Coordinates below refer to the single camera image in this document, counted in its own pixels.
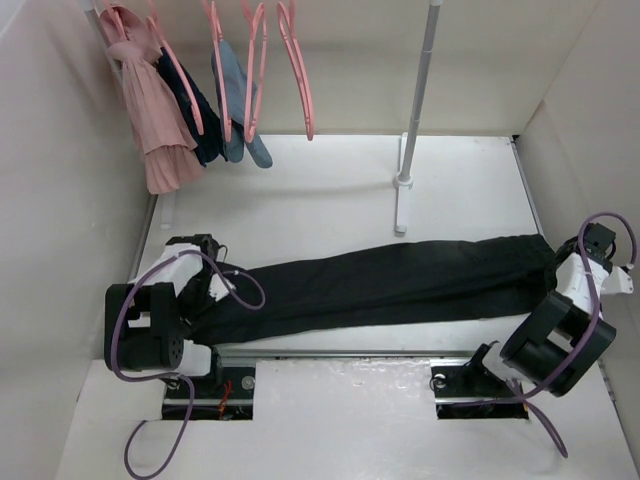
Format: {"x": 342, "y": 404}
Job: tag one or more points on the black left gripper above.
{"x": 191, "y": 314}

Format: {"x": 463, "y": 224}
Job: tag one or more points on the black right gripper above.
{"x": 550, "y": 271}

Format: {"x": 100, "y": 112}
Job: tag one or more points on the black trousers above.
{"x": 396, "y": 284}

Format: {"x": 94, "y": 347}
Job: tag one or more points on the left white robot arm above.
{"x": 148, "y": 320}

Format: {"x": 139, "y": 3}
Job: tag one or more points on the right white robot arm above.
{"x": 565, "y": 334}

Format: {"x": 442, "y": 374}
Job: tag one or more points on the pink hanger with navy garment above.
{"x": 183, "y": 91}

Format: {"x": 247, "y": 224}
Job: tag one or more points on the pink hanger with denim garment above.
{"x": 211, "y": 13}

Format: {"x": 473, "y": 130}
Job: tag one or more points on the pink pleated garment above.
{"x": 161, "y": 135}

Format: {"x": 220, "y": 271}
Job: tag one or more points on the light blue denim garment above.
{"x": 235, "y": 81}

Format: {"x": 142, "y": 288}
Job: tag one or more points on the grey metal rack pole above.
{"x": 423, "y": 71}

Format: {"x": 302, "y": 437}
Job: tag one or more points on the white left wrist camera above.
{"x": 220, "y": 287}

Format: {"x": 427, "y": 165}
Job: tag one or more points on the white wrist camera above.
{"x": 618, "y": 282}
{"x": 220, "y": 287}

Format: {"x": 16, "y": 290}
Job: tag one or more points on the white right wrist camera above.
{"x": 618, "y": 282}

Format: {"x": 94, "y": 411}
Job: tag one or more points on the metal rail at table front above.
{"x": 227, "y": 352}

